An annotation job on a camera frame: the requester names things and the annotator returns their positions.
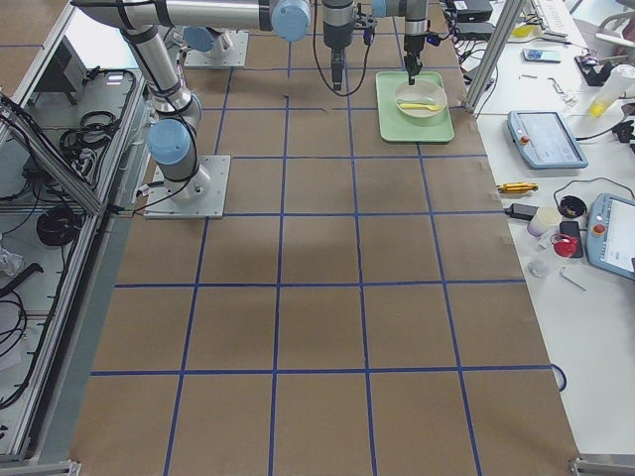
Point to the spray bottle yellow liquid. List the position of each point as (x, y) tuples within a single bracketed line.
[(621, 78)]

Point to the yellow utility knife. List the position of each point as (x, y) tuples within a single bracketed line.
[(517, 187)]

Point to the near teach pendant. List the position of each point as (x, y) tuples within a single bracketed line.
[(610, 235)]

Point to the black bowl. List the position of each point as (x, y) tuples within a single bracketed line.
[(572, 207)]

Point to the black smartphone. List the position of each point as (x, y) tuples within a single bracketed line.
[(571, 228)]

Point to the white round plate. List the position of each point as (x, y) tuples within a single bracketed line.
[(422, 91)]

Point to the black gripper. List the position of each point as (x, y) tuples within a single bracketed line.
[(412, 44), (335, 42)]

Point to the far teach pendant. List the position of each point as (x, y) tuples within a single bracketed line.
[(545, 141)]

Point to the yellow plastic fork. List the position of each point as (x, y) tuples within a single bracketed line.
[(420, 106)]

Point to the red tape roll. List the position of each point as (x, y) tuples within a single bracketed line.
[(564, 245)]

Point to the black power adapter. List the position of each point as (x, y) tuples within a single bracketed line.
[(521, 211)]

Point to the aluminium frame post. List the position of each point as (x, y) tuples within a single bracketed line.
[(505, 23)]

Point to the teach pendant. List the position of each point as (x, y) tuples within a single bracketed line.
[(610, 235), (545, 141)]

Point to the allen key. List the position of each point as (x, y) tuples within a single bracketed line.
[(568, 278)]

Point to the white cup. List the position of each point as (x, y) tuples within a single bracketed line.
[(544, 219)]

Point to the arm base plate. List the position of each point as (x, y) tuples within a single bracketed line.
[(204, 196), (207, 50)]

